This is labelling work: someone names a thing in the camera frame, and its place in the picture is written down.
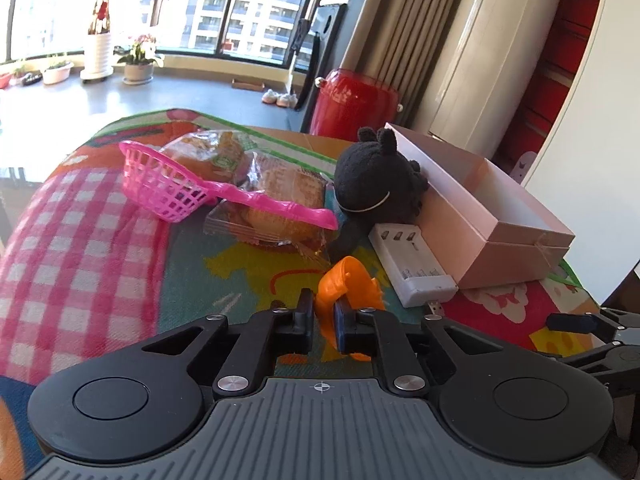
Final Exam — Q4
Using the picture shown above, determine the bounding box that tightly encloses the white battery charger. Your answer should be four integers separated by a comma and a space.
368, 222, 459, 317

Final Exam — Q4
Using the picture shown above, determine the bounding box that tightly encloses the tall plant in white pot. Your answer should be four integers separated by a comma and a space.
80, 0, 121, 83

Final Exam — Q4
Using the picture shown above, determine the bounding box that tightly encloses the beige pleated curtain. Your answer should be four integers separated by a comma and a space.
345, 0, 488, 133

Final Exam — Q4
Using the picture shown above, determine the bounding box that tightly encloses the black appliance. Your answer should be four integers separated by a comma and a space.
300, 4, 348, 133

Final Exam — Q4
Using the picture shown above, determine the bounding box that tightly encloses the pink plastic basket scoop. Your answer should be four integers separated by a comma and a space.
119, 141, 339, 231

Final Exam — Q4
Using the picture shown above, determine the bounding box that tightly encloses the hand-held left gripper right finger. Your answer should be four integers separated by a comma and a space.
334, 299, 501, 395

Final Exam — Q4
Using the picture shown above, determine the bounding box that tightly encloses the red shelving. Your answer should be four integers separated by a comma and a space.
492, 0, 601, 176

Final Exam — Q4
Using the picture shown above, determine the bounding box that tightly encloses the white rectangular planter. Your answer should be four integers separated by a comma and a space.
41, 57, 75, 85

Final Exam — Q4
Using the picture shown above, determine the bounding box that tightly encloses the pink cardboard box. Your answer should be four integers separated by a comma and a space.
384, 122, 576, 290

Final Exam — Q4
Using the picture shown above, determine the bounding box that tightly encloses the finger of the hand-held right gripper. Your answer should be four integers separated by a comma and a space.
546, 307, 640, 343
555, 342, 640, 386

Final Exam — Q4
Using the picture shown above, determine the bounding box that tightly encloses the white standing air conditioner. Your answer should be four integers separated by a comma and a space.
427, 0, 566, 163

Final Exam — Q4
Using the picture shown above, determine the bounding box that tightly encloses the orange plastic toy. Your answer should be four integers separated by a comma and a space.
316, 256, 387, 363

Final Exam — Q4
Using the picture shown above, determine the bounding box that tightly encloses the colourful printed play mat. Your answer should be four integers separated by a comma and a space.
0, 108, 601, 480

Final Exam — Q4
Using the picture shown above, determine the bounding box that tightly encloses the white cabinet panel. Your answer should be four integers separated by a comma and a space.
520, 0, 640, 306

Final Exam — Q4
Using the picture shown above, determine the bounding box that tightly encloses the pink flowering potted plant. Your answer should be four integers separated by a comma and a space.
116, 33, 165, 86

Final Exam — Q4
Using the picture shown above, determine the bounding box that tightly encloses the black plush toy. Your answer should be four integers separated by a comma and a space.
327, 126, 430, 261

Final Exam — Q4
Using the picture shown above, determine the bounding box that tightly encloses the round packaged bread bun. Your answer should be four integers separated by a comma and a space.
159, 130, 256, 193

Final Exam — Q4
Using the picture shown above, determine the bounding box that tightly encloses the dark long-handled tool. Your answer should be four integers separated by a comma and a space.
288, 19, 312, 97

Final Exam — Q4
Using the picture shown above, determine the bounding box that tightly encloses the red bin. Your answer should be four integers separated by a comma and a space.
310, 67, 402, 142

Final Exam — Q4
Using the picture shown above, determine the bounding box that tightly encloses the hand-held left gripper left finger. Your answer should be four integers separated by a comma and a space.
141, 290, 315, 396

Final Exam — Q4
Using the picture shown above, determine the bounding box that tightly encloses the packaged bread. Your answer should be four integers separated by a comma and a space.
204, 151, 335, 266

